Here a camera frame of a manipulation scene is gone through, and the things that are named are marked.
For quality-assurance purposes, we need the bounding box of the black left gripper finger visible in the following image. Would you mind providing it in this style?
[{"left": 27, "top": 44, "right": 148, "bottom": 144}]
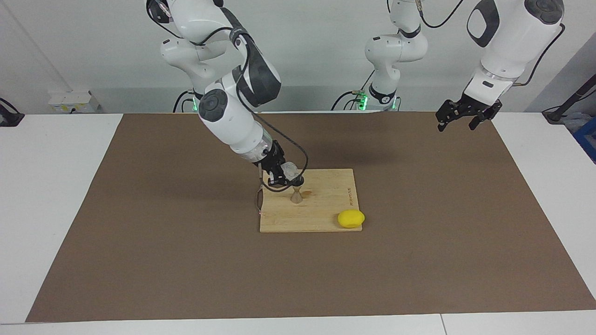
[
  {"left": 467, "top": 110, "right": 494, "bottom": 131},
  {"left": 435, "top": 100, "right": 460, "bottom": 134}
]

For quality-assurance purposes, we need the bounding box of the bamboo cutting board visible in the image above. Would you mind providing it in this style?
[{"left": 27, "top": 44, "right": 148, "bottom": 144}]
[{"left": 255, "top": 168, "right": 363, "bottom": 233}]

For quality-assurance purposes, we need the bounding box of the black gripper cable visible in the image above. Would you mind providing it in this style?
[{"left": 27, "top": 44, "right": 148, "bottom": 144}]
[
  {"left": 417, "top": 0, "right": 566, "bottom": 87},
  {"left": 154, "top": 0, "right": 309, "bottom": 191}
]

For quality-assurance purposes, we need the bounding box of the black right base cable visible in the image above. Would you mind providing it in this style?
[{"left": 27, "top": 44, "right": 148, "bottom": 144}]
[{"left": 173, "top": 90, "right": 194, "bottom": 113}]

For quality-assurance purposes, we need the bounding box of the white power strip box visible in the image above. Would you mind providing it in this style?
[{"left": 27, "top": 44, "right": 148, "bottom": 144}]
[{"left": 48, "top": 90, "right": 101, "bottom": 114}]

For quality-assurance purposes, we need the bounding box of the brown paper table mat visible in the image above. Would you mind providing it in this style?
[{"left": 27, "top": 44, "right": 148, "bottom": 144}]
[{"left": 26, "top": 112, "right": 596, "bottom": 322}]

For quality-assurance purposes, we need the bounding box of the blue box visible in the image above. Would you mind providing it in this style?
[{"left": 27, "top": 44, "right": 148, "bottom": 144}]
[{"left": 574, "top": 116, "right": 596, "bottom": 163}]

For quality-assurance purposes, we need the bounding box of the yellow lemon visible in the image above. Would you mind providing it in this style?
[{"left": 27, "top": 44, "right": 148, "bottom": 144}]
[{"left": 338, "top": 209, "right": 366, "bottom": 229}]

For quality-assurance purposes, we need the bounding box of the black tripod stand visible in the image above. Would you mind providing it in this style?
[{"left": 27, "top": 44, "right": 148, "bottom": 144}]
[{"left": 542, "top": 74, "right": 596, "bottom": 124}]

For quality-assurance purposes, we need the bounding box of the black clamp stand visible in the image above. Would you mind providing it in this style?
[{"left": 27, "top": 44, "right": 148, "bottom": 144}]
[{"left": 0, "top": 97, "right": 25, "bottom": 127}]

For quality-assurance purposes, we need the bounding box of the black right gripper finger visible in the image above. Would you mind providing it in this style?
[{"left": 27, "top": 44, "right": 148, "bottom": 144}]
[{"left": 263, "top": 168, "right": 286, "bottom": 187}]

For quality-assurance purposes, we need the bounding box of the black base cable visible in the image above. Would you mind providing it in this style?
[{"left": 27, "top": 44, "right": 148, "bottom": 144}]
[
  {"left": 173, "top": 90, "right": 194, "bottom": 113},
  {"left": 331, "top": 70, "right": 373, "bottom": 112}
]

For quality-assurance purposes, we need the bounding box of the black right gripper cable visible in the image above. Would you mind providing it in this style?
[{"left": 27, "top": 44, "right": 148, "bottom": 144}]
[{"left": 154, "top": 0, "right": 309, "bottom": 191}]

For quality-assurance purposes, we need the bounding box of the steel double jigger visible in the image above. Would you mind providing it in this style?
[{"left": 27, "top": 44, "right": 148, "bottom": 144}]
[{"left": 289, "top": 176, "right": 306, "bottom": 205}]

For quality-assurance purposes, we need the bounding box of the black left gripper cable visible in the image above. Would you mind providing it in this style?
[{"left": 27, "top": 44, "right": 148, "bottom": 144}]
[{"left": 417, "top": 0, "right": 566, "bottom": 87}]

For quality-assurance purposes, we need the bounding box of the black left base cable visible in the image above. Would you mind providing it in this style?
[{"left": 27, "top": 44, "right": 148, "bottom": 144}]
[{"left": 331, "top": 70, "right": 373, "bottom": 112}]

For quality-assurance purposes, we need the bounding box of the crumpled clear plastic bag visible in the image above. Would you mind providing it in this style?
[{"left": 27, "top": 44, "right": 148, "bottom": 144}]
[{"left": 556, "top": 112, "right": 588, "bottom": 134}]

